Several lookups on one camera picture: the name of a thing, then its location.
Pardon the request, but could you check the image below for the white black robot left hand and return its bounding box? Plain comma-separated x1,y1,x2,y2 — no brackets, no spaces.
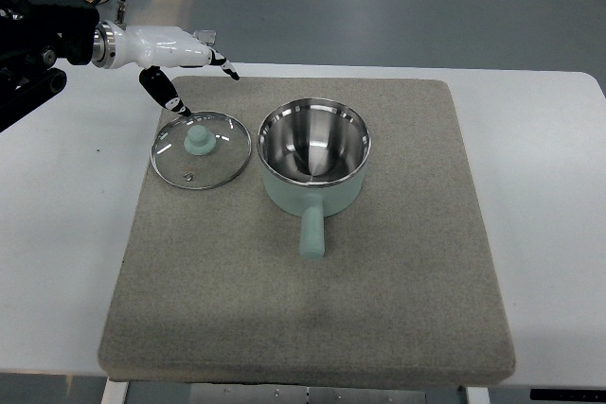
91,21,240,117

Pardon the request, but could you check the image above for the glass lid with green knob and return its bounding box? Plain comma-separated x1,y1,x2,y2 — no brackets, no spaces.
151,112,252,190

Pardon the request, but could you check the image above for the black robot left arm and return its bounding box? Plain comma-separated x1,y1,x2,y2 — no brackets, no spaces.
1,0,99,131

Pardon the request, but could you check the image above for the clear floor plate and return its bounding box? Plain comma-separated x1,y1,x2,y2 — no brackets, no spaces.
193,30,217,46

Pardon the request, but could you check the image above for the mint green saucepan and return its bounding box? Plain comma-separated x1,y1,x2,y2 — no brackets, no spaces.
257,97,371,260

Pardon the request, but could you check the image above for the black label strip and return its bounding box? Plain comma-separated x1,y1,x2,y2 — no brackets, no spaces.
529,389,605,403

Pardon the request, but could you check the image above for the metal table frame plate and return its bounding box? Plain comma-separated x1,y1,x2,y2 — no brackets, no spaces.
188,384,427,404

